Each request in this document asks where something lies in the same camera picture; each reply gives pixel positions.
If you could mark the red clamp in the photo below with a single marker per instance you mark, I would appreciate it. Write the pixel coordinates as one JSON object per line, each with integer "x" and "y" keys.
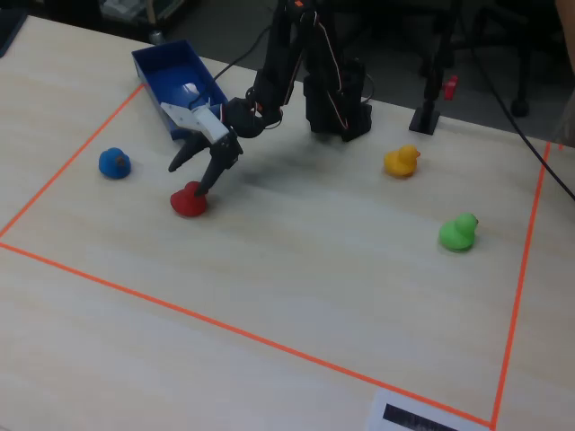
{"x": 450, "y": 87}

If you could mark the orange tape strip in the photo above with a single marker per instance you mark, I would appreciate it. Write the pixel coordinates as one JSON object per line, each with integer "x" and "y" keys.
{"x": 224, "y": 326}
{"x": 72, "y": 160}
{"x": 524, "y": 269}

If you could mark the white paper label black bar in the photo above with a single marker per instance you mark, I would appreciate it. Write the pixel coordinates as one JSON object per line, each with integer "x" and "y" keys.
{"x": 377, "y": 404}

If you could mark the green rubber duck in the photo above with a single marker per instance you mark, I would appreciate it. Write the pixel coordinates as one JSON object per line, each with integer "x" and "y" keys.
{"x": 456, "y": 235}

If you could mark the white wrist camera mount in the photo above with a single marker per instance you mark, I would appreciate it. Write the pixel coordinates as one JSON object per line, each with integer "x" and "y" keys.
{"x": 202, "y": 121}

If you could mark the blue rubber duck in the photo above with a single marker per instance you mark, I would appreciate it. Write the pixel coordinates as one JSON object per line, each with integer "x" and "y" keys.
{"x": 112, "y": 164}

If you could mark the yellow rubber duck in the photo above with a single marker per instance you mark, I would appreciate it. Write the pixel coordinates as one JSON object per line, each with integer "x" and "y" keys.
{"x": 400, "y": 162}

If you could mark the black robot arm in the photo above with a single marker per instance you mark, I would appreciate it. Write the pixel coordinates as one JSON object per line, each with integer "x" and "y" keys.
{"x": 334, "y": 103}

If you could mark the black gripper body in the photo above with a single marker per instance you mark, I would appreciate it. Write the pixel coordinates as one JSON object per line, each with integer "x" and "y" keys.
{"x": 225, "y": 151}

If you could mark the black office chair base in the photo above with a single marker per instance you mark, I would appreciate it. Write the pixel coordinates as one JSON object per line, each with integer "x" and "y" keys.
{"x": 521, "y": 108}

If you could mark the blue plastic box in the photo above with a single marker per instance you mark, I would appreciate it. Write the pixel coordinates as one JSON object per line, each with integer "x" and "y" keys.
{"x": 170, "y": 67}

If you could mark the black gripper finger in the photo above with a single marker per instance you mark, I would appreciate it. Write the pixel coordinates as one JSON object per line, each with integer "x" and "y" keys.
{"x": 222, "y": 155}
{"x": 188, "y": 148}

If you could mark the cluttered storage shelf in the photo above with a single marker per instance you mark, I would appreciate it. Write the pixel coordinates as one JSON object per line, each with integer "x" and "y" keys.
{"x": 130, "y": 9}

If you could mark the black camera stand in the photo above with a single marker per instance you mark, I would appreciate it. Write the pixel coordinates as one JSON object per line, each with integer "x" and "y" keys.
{"x": 424, "y": 119}

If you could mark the small metal cylinder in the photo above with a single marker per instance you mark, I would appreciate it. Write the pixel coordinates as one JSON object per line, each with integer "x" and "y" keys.
{"x": 157, "y": 38}

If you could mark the red rubber duck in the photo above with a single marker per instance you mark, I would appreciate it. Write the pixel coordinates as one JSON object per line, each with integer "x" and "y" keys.
{"x": 186, "y": 206}

